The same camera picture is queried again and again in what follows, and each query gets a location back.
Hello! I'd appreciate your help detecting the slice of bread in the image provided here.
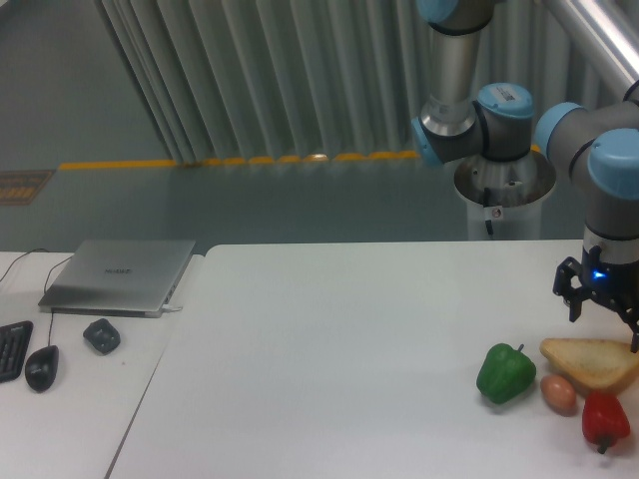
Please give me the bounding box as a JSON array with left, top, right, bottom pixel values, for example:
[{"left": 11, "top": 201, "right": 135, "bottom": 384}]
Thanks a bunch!
[{"left": 539, "top": 338, "right": 638, "bottom": 393}]

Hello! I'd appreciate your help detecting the brown egg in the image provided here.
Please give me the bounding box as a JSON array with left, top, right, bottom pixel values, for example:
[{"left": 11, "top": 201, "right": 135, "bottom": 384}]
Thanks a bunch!
[{"left": 540, "top": 374, "right": 577, "bottom": 415}]

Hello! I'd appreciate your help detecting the red bell pepper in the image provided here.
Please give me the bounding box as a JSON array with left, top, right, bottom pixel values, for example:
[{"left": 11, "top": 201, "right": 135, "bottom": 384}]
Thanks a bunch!
[{"left": 582, "top": 391, "right": 631, "bottom": 454}]

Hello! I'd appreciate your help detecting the black computer mouse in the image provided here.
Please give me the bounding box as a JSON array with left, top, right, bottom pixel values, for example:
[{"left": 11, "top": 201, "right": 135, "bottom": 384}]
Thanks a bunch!
[{"left": 25, "top": 345, "right": 59, "bottom": 393}]

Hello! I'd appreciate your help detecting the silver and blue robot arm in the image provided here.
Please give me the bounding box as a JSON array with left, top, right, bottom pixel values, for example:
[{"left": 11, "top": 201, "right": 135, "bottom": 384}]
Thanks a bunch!
[{"left": 412, "top": 1, "right": 638, "bottom": 329}]

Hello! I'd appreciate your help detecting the black keyboard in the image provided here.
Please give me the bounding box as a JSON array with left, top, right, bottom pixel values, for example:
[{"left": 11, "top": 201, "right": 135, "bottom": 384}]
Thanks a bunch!
[{"left": 0, "top": 320, "right": 33, "bottom": 383}]

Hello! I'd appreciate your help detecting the grey pleated curtain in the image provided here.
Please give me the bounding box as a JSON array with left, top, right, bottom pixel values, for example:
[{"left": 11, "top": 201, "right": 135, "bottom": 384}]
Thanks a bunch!
[{"left": 97, "top": 1, "right": 638, "bottom": 165}]

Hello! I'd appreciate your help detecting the black mouse cable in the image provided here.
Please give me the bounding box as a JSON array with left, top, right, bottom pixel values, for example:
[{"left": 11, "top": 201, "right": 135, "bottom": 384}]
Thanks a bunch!
[{"left": 43, "top": 258, "right": 75, "bottom": 347}]

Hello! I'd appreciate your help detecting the small black gadget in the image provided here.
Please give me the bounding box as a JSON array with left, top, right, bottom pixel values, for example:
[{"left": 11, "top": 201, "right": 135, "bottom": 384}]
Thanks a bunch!
[{"left": 83, "top": 318, "right": 121, "bottom": 355}]

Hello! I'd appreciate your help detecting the black thin cable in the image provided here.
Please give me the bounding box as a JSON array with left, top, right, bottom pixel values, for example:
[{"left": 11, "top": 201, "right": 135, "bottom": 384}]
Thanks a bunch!
[{"left": 0, "top": 246, "right": 76, "bottom": 282}]

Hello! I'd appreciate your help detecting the green bell pepper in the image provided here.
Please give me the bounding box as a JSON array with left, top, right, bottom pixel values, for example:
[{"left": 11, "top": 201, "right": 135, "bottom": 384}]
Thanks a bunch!
[{"left": 475, "top": 343, "right": 537, "bottom": 405}]

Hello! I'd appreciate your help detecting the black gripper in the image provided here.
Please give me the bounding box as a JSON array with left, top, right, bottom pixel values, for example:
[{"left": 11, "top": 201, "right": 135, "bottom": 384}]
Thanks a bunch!
[{"left": 552, "top": 240, "right": 639, "bottom": 353}]

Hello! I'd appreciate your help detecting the silver closed laptop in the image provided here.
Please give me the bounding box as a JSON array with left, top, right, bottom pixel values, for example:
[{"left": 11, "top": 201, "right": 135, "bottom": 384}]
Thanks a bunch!
[{"left": 39, "top": 239, "right": 196, "bottom": 317}]

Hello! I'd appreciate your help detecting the white usb dongle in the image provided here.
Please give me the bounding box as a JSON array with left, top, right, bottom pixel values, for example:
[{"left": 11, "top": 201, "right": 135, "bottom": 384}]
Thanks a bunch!
[{"left": 162, "top": 304, "right": 183, "bottom": 313}]

